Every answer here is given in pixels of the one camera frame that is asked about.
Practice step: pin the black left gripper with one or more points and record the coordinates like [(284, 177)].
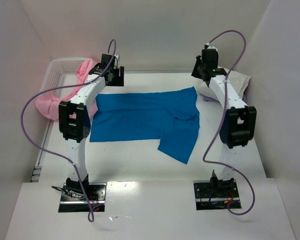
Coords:
[(117, 77)]

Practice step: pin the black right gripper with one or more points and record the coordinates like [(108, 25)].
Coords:
[(196, 69)]

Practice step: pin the blue t shirt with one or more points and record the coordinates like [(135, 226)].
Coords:
[(170, 117)]

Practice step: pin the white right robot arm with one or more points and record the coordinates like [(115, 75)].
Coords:
[(236, 129)]

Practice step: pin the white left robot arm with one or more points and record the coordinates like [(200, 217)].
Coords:
[(75, 114)]

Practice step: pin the white folded t shirt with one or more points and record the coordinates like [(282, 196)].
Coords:
[(239, 81)]

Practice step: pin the white plastic basket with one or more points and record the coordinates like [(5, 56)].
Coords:
[(61, 72)]

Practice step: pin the pink t shirt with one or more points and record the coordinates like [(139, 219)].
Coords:
[(48, 104)]

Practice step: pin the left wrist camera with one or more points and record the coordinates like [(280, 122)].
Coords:
[(116, 61)]

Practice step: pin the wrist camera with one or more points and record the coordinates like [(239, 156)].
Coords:
[(116, 61), (210, 46)]

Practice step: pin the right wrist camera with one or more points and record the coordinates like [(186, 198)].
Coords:
[(210, 46)]

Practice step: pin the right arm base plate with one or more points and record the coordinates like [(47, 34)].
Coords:
[(209, 197)]

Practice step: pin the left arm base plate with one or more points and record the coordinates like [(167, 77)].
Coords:
[(73, 201)]

